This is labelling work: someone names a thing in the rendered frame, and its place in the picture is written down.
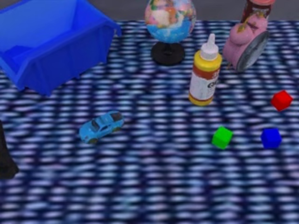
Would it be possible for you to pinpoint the globe on black stand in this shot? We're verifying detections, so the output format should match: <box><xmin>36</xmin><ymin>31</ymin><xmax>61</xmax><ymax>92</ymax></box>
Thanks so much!
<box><xmin>144</xmin><ymin>0</ymin><xmax>197</xmax><ymax>66</ymax></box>

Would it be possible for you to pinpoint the green cube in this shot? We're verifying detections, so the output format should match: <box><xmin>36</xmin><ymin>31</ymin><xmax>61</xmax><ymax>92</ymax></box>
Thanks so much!
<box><xmin>212</xmin><ymin>126</ymin><xmax>234</xmax><ymax>149</ymax></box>

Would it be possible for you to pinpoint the yellow glue bottle white cap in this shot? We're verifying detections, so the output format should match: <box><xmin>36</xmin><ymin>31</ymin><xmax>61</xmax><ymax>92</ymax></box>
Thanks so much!
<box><xmin>188</xmin><ymin>33</ymin><xmax>222</xmax><ymax>107</ymax></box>

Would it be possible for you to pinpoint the blue cube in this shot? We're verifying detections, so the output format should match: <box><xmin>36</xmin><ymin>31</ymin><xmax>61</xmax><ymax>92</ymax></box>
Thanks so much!
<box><xmin>260</xmin><ymin>128</ymin><xmax>283</xmax><ymax>149</ymax></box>

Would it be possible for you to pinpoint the blue plastic storage bin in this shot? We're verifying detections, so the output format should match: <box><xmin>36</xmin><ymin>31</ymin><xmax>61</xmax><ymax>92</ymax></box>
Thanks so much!
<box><xmin>0</xmin><ymin>0</ymin><xmax>122</xmax><ymax>97</ymax></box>

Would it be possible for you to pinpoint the light blue toy car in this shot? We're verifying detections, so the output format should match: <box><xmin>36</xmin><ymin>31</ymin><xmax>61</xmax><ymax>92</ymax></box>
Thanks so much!
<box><xmin>78</xmin><ymin>110</ymin><xmax>124</xmax><ymax>144</ymax></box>

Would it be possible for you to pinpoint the pink alarm clock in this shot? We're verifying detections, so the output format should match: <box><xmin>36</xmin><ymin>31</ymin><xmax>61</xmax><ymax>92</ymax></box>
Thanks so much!
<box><xmin>222</xmin><ymin>16</ymin><xmax>271</xmax><ymax>72</ymax></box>

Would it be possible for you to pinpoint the red can with pink lid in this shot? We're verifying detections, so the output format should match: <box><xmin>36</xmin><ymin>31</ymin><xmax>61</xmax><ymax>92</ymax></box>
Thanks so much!
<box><xmin>240</xmin><ymin>0</ymin><xmax>276</xmax><ymax>24</ymax></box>

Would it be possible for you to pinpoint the red cube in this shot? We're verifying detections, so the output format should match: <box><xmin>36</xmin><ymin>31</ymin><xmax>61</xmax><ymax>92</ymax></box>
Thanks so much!
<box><xmin>271</xmin><ymin>90</ymin><xmax>293</xmax><ymax>112</ymax></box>

